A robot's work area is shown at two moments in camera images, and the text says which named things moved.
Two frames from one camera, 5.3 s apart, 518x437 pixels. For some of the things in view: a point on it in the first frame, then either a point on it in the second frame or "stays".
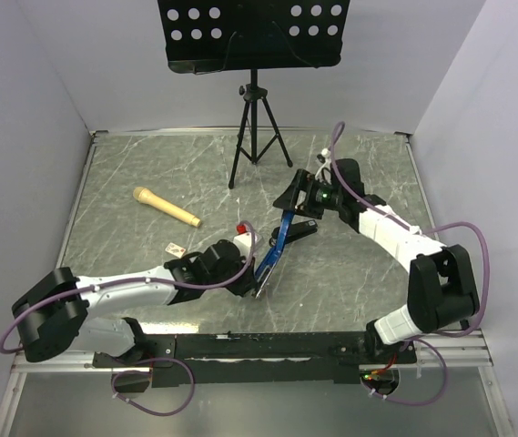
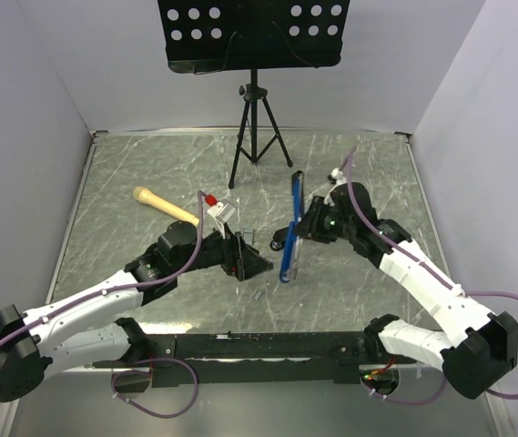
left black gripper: (248, 281) → (242, 264)
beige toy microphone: (141, 194) stays
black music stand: (205, 36) stays
